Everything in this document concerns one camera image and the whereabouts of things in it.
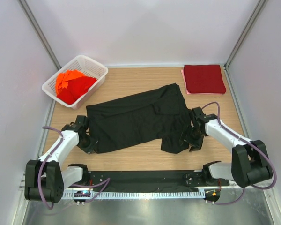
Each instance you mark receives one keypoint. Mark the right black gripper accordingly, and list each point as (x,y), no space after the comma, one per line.
(196,145)

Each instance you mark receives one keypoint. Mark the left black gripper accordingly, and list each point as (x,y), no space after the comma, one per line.
(89,148)

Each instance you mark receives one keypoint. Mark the black t-shirt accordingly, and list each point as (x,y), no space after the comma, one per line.
(156,114)

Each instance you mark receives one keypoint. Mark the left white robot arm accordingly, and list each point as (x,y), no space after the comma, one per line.
(58,150)

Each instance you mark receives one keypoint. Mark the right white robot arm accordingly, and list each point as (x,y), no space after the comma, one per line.
(249,159)

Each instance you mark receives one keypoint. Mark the red t-shirt in basket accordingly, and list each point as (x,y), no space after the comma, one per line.
(80,87)

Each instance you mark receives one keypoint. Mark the folded dark red t-shirt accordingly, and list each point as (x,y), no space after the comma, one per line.
(208,69)

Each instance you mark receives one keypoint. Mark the orange t-shirt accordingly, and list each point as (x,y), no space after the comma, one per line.
(64,81)

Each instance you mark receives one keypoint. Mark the white plastic basket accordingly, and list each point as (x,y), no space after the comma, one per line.
(85,65)

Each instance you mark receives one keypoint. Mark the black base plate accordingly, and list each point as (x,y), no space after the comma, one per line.
(155,181)

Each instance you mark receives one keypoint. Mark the white slotted cable duct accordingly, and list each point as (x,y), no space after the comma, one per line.
(85,195)

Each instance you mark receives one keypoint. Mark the aluminium frame rail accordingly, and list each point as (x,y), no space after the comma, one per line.
(53,180)

